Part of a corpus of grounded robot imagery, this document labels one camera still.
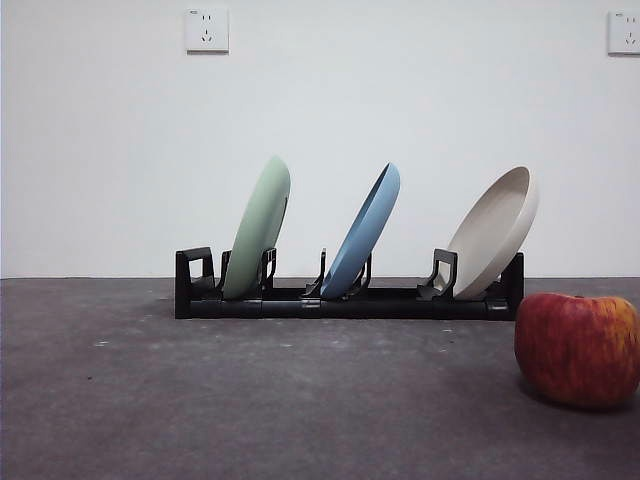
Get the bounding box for green plate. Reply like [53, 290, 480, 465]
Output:
[221, 154, 292, 300]

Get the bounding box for red yellow apple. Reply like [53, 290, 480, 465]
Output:
[514, 292, 640, 407]

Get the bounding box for blue plate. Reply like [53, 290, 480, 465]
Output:
[319, 161, 402, 298]

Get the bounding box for black plate rack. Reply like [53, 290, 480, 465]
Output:
[174, 246, 525, 321]

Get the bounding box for beige plate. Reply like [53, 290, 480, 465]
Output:
[433, 165, 541, 301]

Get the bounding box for white wall socket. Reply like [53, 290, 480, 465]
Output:
[607, 10, 640, 56]
[185, 7, 231, 55]

